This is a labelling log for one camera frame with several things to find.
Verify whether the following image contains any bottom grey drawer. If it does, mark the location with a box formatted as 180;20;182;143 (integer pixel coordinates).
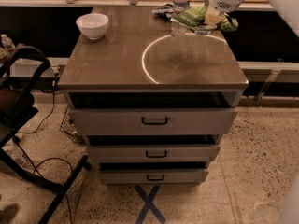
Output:
98;169;208;185

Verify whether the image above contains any top grey drawer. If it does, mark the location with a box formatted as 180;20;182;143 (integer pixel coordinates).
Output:
69;108;237;136

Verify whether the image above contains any middle grey drawer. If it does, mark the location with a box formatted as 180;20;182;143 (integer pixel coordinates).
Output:
87;144;220;163

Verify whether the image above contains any green jalapeno chip bag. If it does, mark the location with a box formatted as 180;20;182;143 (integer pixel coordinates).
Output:
174;5;238;32

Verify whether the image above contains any black floor cable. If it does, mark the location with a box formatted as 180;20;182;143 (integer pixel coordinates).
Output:
11;77;74;224

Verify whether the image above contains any clear plastic water bottle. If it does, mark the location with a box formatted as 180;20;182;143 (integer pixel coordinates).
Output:
171;0;190;36

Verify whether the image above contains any black folding chair frame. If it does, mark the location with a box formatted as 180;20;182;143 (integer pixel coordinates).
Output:
0;45;90;224

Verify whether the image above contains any dark crumpled snack wrapper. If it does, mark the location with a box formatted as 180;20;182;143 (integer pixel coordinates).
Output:
152;4;173;18

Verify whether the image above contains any white ceramic bowl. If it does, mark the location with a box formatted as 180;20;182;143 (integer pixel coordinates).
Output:
76;13;109;40

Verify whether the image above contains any wire mesh basket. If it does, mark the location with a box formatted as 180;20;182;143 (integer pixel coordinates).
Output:
60;107;85;145

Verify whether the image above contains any grey drawer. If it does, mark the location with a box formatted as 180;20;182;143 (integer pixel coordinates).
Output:
69;108;237;136
98;169;208;185
87;144;220;163

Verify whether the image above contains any grey drawer cabinet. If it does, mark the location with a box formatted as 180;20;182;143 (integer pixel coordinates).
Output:
59;7;249;172

